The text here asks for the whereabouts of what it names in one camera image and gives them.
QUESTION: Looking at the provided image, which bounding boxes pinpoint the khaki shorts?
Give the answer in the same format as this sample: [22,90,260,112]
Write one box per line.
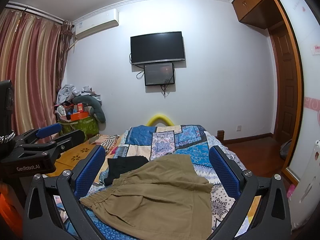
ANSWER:
[80,154,212,239]

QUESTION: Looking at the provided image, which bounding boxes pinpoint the striped pillow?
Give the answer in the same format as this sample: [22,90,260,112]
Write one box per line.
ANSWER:
[92,134,119,153]

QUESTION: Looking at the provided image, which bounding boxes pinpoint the white air conditioner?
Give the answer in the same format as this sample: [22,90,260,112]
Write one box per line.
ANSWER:
[75,9,119,40]

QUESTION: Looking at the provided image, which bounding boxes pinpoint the wooden bedside board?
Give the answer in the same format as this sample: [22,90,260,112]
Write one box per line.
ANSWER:
[46,144,95,177]

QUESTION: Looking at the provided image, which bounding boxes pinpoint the pile of clothes and boxes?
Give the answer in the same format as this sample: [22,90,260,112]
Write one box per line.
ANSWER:
[56,84,106,124]

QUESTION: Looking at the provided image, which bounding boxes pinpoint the green laundry basket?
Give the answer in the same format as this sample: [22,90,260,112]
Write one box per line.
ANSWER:
[59,116,99,141]

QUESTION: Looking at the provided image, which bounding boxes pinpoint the pink striped curtain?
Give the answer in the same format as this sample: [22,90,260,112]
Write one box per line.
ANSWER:
[1,9,73,134]

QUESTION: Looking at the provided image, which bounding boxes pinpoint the black folded garment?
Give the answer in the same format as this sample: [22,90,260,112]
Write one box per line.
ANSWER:
[104,156,149,186]

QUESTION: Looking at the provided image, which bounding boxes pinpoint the blue patchwork quilt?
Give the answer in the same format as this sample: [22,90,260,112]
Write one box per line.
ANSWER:
[88,125,245,231]

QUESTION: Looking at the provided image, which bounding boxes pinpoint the small black wall monitor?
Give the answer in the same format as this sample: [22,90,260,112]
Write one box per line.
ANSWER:
[144,62,175,86]

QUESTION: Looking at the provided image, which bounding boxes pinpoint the yellow foam tube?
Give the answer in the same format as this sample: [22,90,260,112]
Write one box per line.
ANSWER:
[146,114,174,126]

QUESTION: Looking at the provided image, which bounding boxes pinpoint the wooden door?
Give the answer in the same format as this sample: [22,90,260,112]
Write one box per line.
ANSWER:
[268,21,298,144]

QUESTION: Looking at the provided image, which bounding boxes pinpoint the large black wall television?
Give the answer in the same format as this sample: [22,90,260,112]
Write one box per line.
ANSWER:
[130,31,185,64]

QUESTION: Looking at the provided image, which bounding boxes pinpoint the wooden overhead cabinet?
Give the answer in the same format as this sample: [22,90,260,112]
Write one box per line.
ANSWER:
[232,0,285,29]

